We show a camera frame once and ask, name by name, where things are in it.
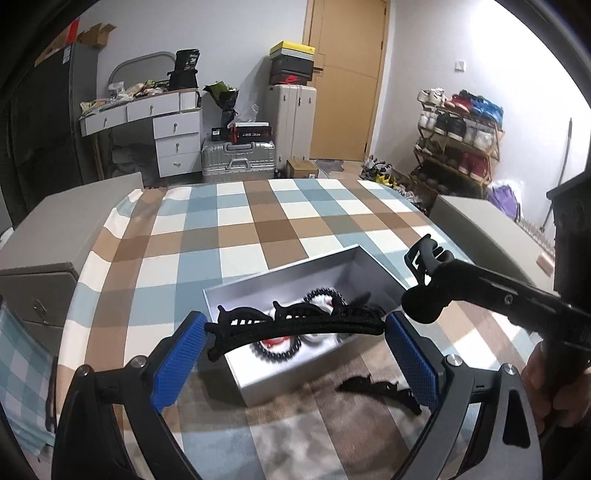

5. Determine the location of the black long hair clip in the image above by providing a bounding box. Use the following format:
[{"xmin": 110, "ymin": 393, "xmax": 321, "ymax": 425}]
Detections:
[
  {"xmin": 335, "ymin": 375, "xmax": 422, "ymax": 416},
  {"xmin": 204, "ymin": 287, "xmax": 386, "ymax": 362}
]

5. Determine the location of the silver grey cardboard box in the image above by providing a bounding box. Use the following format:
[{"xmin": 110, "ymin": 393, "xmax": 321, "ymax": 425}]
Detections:
[{"xmin": 204, "ymin": 245, "xmax": 407, "ymax": 407}]

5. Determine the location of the large black claw hair clip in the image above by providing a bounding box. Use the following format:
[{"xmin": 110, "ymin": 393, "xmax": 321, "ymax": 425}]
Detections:
[{"xmin": 404, "ymin": 234, "xmax": 455, "ymax": 286}]

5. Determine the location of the person's right hand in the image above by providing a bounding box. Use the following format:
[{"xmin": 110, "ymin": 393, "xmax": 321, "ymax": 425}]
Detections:
[{"xmin": 521, "ymin": 342, "xmax": 590, "ymax": 434}]

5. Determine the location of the grey right bedside cabinet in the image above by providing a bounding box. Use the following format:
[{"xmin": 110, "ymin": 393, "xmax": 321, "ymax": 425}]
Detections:
[{"xmin": 430, "ymin": 195, "xmax": 554, "ymax": 293}]

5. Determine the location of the grey bedside cabinet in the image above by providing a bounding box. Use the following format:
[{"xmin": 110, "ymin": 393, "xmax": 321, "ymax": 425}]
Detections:
[
  {"xmin": 430, "ymin": 195, "xmax": 554, "ymax": 293},
  {"xmin": 1, "ymin": 173, "xmax": 143, "ymax": 355}
]

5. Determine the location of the purple bag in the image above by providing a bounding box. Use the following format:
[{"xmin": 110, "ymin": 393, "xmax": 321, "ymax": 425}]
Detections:
[{"xmin": 486, "ymin": 183, "xmax": 522, "ymax": 222}]

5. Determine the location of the wooden shoe rack with shoes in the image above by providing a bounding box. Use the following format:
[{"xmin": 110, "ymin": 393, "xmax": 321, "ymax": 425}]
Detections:
[{"xmin": 411, "ymin": 88, "xmax": 504, "ymax": 199}]

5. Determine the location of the blue brown plaid tablecloth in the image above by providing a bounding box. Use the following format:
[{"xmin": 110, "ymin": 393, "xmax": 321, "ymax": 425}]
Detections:
[{"xmin": 55, "ymin": 178, "xmax": 546, "ymax": 480}]

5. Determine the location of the small brown cardboard box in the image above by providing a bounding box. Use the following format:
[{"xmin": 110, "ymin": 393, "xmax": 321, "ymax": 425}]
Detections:
[{"xmin": 287, "ymin": 159, "xmax": 318, "ymax": 179}]

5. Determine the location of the grey left bedside cabinet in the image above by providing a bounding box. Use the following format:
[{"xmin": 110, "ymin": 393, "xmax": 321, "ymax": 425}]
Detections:
[{"xmin": 1, "ymin": 173, "xmax": 143, "ymax": 355}]

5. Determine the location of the black red box on suitcase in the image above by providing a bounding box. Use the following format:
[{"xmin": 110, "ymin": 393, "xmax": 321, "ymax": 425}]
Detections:
[{"xmin": 211, "ymin": 122, "xmax": 273, "ymax": 144}]

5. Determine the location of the silver aluminium suitcase lying flat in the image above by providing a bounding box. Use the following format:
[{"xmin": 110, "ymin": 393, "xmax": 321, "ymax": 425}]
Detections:
[{"xmin": 200, "ymin": 140, "xmax": 276, "ymax": 184}]

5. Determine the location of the wooden door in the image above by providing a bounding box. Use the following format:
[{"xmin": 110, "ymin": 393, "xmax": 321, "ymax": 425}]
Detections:
[{"xmin": 308, "ymin": 0, "xmax": 389, "ymax": 161}]

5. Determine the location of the stack of shoe boxes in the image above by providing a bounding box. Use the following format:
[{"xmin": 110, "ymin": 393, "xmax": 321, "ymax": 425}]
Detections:
[{"xmin": 269, "ymin": 41, "xmax": 315, "ymax": 86}]

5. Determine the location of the black wrapped flower bouquet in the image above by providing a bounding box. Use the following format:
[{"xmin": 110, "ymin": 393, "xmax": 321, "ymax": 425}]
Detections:
[{"xmin": 204, "ymin": 81, "xmax": 239, "ymax": 128}]

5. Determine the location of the white desk with drawers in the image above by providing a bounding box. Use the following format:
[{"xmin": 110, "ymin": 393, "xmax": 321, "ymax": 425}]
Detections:
[{"xmin": 79, "ymin": 89, "xmax": 202, "ymax": 178}]

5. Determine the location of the dark tall cabinet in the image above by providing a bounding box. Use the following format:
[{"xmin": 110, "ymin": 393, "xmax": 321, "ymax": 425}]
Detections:
[{"xmin": 1, "ymin": 43, "xmax": 99, "ymax": 225}]

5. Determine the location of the black bag on desk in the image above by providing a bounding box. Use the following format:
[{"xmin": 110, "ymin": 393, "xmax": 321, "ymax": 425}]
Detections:
[{"xmin": 167, "ymin": 49, "xmax": 200, "ymax": 91}]

